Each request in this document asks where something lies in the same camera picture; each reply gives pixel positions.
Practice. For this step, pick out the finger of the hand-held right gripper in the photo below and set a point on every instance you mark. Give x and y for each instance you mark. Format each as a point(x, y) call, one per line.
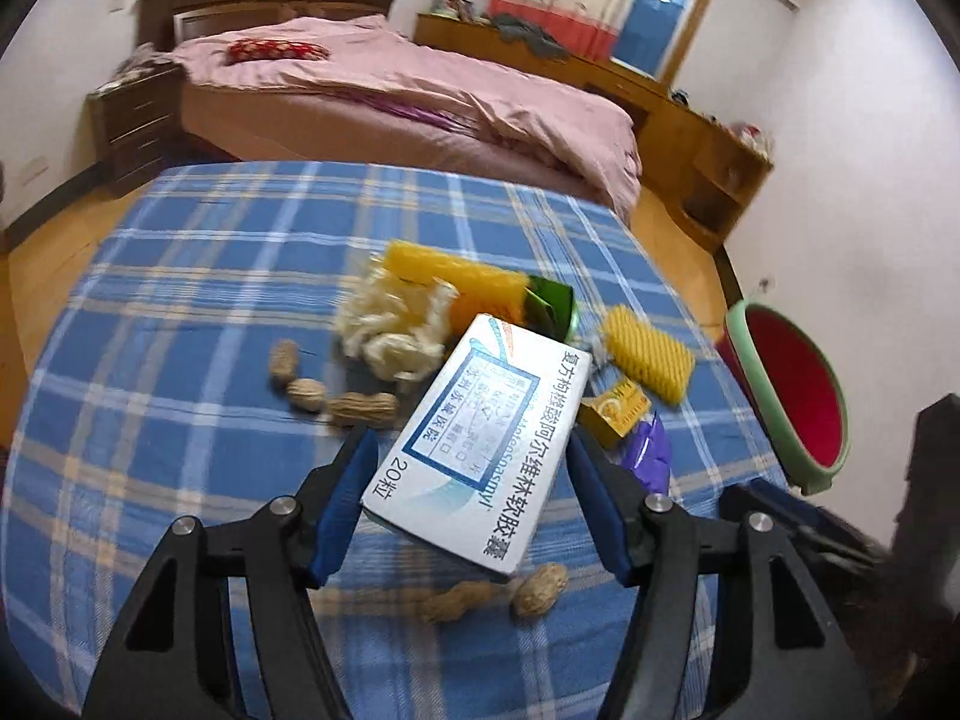
point(787, 510)

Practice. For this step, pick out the large yellow foam net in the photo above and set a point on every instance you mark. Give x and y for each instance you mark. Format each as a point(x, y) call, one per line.
point(465, 281)

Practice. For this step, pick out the peanut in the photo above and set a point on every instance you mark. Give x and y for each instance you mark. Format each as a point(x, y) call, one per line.
point(307, 395)
point(364, 409)
point(283, 364)
point(538, 591)
point(461, 602)

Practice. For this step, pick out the light wooden cabinet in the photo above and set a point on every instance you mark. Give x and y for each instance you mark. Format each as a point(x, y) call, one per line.
point(675, 135)

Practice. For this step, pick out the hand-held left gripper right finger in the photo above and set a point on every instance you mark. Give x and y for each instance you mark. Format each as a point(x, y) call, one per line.
point(600, 514)

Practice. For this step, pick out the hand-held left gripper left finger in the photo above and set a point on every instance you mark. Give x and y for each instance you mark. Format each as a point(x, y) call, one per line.
point(341, 499)

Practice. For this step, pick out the white medicine box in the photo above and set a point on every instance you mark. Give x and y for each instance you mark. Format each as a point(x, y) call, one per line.
point(465, 450)

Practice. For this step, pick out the window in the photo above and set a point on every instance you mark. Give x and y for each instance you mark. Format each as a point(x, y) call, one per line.
point(664, 15)

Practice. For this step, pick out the small yellow box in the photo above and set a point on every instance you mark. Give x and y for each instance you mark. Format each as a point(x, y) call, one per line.
point(611, 412)

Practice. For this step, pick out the pink quilt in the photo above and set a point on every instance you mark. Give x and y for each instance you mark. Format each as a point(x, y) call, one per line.
point(420, 90)

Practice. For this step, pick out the red pillow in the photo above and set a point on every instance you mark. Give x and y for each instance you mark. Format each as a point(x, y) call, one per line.
point(277, 50)

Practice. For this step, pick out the blue plaid cloth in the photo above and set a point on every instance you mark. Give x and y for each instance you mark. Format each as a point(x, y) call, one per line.
point(187, 315)

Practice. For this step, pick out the green packet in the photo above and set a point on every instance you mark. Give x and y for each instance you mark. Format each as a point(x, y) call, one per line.
point(551, 307)

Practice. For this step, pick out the purple wrapper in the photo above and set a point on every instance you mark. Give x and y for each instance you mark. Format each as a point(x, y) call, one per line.
point(649, 454)

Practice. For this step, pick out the dark wooden nightstand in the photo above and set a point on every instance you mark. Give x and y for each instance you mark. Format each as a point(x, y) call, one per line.
point(139, 127)

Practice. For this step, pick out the white crumpled tissue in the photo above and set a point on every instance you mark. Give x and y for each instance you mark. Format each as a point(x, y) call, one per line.
point(382, 315)

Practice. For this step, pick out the grey clothes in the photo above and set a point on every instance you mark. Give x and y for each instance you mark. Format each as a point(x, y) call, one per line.
point(525, 34)

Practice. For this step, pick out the small yellow foam net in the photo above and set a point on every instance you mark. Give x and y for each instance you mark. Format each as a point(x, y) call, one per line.
point(645, 352)

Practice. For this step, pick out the green and red bin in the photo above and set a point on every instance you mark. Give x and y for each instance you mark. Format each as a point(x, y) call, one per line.
point(795, 390)

